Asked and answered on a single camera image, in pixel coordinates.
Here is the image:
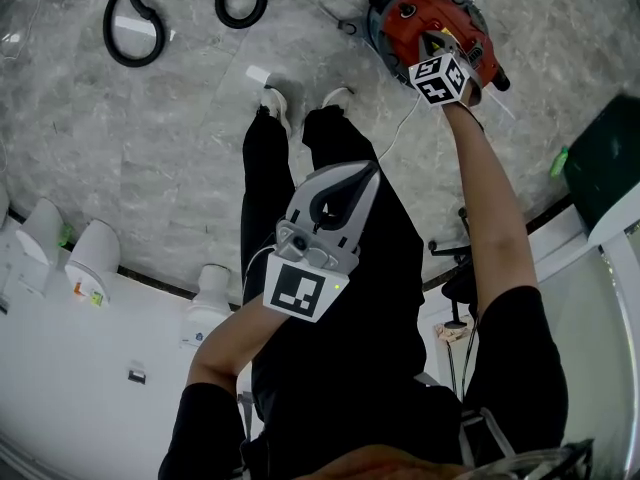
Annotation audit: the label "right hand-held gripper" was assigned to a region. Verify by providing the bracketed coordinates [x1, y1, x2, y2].
[408, 28, 485, 108]

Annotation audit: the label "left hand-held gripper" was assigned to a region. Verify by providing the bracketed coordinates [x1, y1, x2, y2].
[263, 159, 382, 325]

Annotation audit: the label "red vacuum cleaner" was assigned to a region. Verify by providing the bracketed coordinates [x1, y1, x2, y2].
[337, 0, 512, 93]

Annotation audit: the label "person's right forearm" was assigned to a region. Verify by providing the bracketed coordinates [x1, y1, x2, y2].
[442, 98, 540, 315]

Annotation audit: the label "person's left forearm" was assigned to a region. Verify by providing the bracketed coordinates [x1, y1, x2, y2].
[186, 295, 297, 395]

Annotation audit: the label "person's black trousers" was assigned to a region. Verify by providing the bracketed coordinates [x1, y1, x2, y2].
[240, 105, 427, 409]

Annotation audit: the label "person's right white shoe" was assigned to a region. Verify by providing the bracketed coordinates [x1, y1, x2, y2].
[321, 86, 355, 113]

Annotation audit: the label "person's white shoe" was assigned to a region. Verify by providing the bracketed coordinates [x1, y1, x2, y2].
[321, 86, 355, 113]
[258, 85, 293, 137]

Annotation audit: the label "person's left white shoe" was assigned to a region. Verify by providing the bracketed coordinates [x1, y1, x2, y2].
[258, 85, 293, 137]

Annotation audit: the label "black swivel chair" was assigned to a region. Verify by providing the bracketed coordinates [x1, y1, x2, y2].
[427, 206, 479, 330]

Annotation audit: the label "white toilet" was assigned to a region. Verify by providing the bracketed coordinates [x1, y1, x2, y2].
[179, 263, 235, 350]
[63, 218, 122, 309]
[13, 197, 66, 269]

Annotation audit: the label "green plastic bottle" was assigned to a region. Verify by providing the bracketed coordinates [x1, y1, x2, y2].
[549, 146, 570, 180]

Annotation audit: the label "small cardboard box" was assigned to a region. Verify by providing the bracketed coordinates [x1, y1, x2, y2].
[433, 320, 474, 345]

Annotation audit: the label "dark green bin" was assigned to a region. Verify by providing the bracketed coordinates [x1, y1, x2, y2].
[561, 92, 640, 237]

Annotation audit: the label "person's black shirt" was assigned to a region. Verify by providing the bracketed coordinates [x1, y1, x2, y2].
[158, 285, 571, 480]

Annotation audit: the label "white power cable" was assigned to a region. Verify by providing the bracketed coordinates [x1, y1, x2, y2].
[375, 95, 426, 163]

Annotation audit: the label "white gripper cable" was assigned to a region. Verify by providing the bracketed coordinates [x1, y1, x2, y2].
[243, 244, 277, 294]

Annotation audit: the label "black vacuum hose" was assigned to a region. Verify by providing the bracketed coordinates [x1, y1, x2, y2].
[102, 0, 397, 68]

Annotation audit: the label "grey shoulder strap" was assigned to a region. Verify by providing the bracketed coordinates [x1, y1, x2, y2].
[457, 406, 516, 469]

